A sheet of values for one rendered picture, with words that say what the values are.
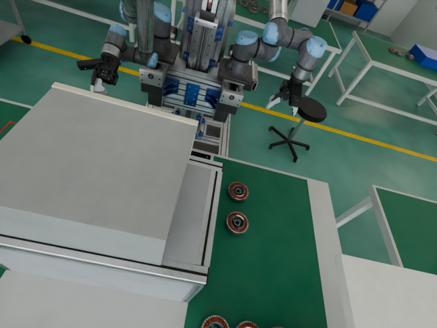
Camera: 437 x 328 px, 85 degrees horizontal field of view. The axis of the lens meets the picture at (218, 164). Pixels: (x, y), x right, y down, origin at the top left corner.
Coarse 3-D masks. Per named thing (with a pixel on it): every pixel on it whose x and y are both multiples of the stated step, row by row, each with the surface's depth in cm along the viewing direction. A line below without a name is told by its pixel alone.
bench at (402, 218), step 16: (368, 192) 166; (384, 192) 162; (400, 192) 166; (352, 208) 181; (368, 208) 172; (384, 208) 153; (400, 208) 156; (416, 208) 160; (432, 208) 164; (336, 224) 195; (384, 224) 146; (400, 224) 148; (416, 224) 152; (432, 224) 155; (384, 240) 143; (400, 240) 140; (416, 240) 144; (432, 240) 147; (400, 256) 134; (416, 256) 136; (432, 256) 139; (432, 272) 133
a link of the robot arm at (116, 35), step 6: (114, 24) 110; (114, 30) 109; (120, 30) 110; (108, 36) 109; (114, 36) 109; (120, 36) 110; (108, 42) 108; (114, 42) 109; (120, 42) 111; (120, 48) 112
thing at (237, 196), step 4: (232, 184) 130; (236, 184) 131; (240, 184) 131; (228, 188) 129; (232, 188) 129; (236, 188) 132; (240, 188) 132; (244, 188) 131; (228, 192) 128; (232, 192) 127; (236, 192) 129; (240, 192) 130; (244, 192) 130; (228, 196) 129; (232, 196) 126; (236, 196) 126; (240, 196) 127; (244, 196) 128; (236, 200) 127; (240, 200) 127
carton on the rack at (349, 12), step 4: (344, 0) 565; (348, 0) 575; (352, 0) 586; (344, 4) 562; (348, 4) 561; (352, 4) 563; (340, 8) 570; (344, 8) 569; (348, 8) 568; (352, 8) 567; (356, 8) 565; (344, 12) 575; (348, 12) 574; (352, 12) 572
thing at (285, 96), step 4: (292, 72) 103; (292, 76) 102; (284, 80) 110; (288, 80) 110; (292, 80) 106; (296, 80) 101; (300, 80) 101; (304, 80) 101; (284, 84) 108; (288, 84) 108; (280, 88) 113; (284, 88) 107; (288, 88) 106; (284, 92) 107; (288, 92) 106; (284, 96) 108; (288, 96) 108; (284, 100) 110; (288, 100) 109
